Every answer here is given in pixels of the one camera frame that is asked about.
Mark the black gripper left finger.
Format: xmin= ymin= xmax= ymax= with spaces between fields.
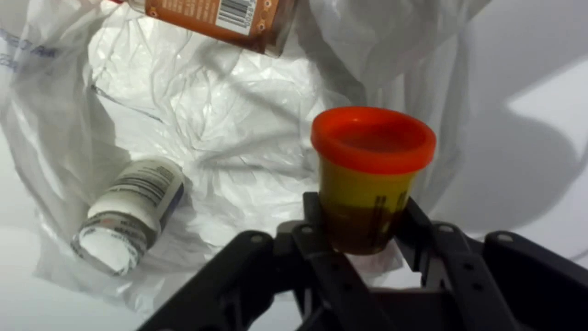
xmin=138 ymin=192 xmax=396 ymax=331

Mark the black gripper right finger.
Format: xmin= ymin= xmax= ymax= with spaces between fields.
xmin=390 ymin=197 xmax=588 ymax=331

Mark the orange-red lid yellow dough tub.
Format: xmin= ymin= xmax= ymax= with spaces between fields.
xmin=309 ymin=105 xmax=440 ymax=258

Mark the red lid spice jar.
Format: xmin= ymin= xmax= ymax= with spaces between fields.
xmin=113 ymin=0 xmax=304 ymax=58

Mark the white plastic bag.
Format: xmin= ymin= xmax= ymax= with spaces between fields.
xmin=0 ymin=0 xmax=493 ymax=310

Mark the white labelled pill bottle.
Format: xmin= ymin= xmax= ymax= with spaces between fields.
xmin=69 ymin=157 xmax=188 ymax=278

